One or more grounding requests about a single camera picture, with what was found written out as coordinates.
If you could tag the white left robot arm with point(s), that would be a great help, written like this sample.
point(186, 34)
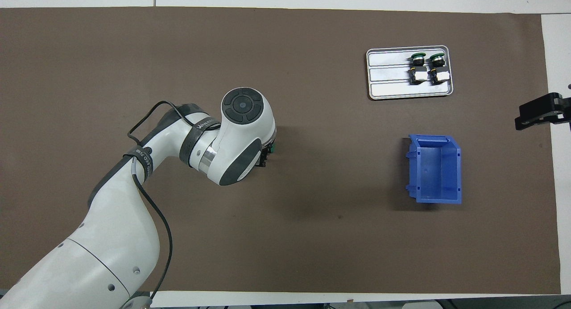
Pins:
point(111, 237)

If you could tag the silver metal tray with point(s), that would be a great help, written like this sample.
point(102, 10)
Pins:
point(388, 81)

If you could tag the brown table mat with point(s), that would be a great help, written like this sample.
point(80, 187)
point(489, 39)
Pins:
point(312, 233)

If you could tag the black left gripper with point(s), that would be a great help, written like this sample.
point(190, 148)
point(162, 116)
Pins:
point(266, 159)

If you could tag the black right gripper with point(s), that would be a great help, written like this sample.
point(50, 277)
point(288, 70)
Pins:
point(566, 110)

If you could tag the blue plastic storage bin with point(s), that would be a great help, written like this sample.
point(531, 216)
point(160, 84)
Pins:
point(435, 175)

